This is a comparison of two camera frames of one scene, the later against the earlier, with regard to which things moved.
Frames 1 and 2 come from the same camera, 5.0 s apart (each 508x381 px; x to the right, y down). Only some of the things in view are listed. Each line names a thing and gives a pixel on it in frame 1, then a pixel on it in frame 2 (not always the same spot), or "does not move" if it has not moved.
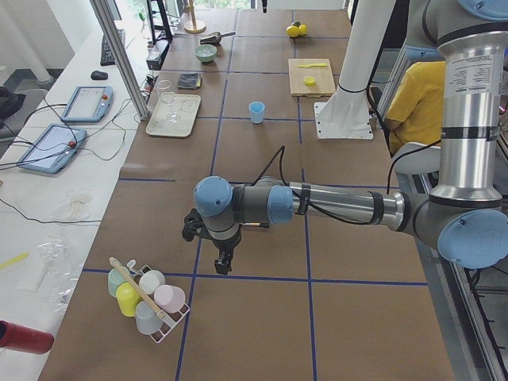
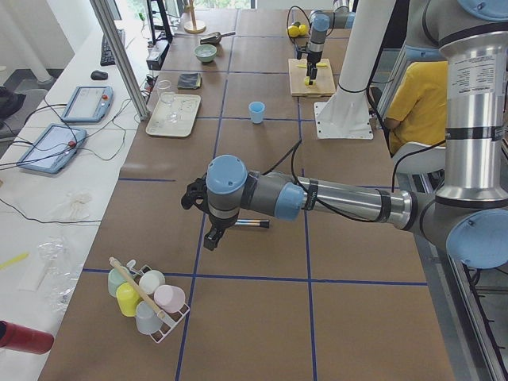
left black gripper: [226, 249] to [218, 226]
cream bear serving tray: [175, 119] does not move
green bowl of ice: [205, 52] does not move
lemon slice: [309, 81] does not move
